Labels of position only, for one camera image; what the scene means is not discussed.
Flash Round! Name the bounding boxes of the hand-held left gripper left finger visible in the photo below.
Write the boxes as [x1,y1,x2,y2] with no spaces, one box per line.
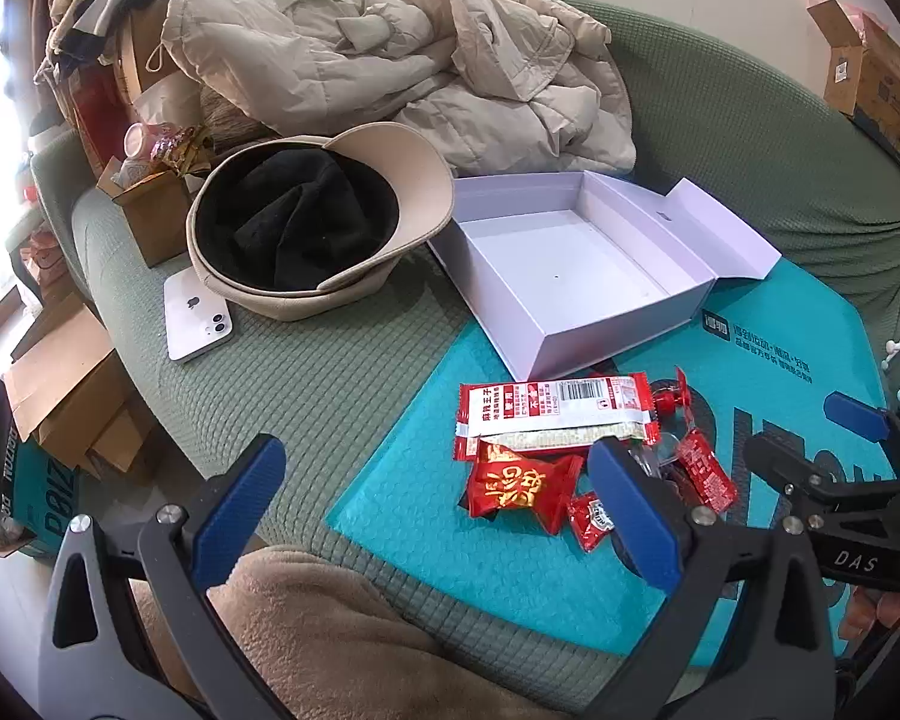
[37,433,293,720]

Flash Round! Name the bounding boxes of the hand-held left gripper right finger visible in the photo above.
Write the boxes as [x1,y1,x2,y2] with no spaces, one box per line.
[586,439,841,720]

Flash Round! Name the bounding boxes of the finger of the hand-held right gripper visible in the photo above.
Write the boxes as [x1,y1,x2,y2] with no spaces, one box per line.
[742,431,900,533]
[823,392,900,481]

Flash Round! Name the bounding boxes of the labelled red ketchup packet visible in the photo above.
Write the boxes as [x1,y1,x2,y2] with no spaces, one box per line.
[566,491,617,554]

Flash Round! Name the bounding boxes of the long red sauce packet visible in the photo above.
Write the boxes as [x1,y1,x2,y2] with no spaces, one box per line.
[675,427,740,512]

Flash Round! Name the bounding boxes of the red gold candy packet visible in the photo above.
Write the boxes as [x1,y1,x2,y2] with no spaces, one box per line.
[465,442,584,520]

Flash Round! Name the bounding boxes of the red clear plastic packet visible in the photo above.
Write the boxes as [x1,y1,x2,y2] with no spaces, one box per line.
[630,367,695,481]

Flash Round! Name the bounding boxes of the long red white snack packet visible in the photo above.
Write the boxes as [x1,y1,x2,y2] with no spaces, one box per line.
[454,373,661,460]

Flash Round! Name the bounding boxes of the white cardboard box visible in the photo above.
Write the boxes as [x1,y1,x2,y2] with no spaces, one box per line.
[426,171,783,383]

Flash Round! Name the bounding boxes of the person's right hand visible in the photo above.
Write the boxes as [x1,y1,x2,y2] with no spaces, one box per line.
[844,586,900,638]

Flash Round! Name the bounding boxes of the green sofa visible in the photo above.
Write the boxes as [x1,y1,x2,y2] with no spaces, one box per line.
[30,0,900,720]

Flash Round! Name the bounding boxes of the beige fleece cloth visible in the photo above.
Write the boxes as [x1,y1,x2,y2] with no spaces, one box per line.
[131,544,593,720]

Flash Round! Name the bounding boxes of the white smartphone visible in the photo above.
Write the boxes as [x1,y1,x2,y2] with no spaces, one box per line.
[163,268,235,365]

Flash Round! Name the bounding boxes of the teal bubble mailer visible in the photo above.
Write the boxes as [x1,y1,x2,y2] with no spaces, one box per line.
[322,259,897,668]

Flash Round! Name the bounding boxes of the blue printed carton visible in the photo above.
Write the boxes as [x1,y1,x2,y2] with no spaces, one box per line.
[0,364,83,560]

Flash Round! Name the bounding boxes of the flattened cardboard boxes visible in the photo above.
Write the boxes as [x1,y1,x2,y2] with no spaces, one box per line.
[4,292,158,477]

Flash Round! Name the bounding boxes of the black beanie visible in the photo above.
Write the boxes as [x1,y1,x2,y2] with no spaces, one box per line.
[195,148,402,292]

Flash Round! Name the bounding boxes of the small brown cardboard box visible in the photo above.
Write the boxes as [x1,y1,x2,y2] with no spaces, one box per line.
[96,157,196,269]

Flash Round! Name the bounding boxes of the open brown shipping carton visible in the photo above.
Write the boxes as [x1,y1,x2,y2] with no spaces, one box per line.
[806,0,900,188]

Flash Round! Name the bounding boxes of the gold foil wrappers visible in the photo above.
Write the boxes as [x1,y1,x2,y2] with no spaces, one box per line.
[150,127,215,177]

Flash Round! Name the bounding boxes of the beige cap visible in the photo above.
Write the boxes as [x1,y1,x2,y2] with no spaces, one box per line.
[186,122,457,322]

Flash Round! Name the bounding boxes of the pink jar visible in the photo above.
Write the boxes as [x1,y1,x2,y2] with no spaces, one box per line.
[124,122,167,162]

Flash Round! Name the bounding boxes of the red paper bag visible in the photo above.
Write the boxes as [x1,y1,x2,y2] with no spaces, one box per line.
[71,79,134,175]

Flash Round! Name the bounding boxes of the beige puffer jacket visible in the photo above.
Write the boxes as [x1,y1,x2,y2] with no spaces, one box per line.
[161,0,638,177]

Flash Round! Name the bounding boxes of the pile of clothes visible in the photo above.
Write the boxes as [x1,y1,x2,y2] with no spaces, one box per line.
[34,0,218,83]

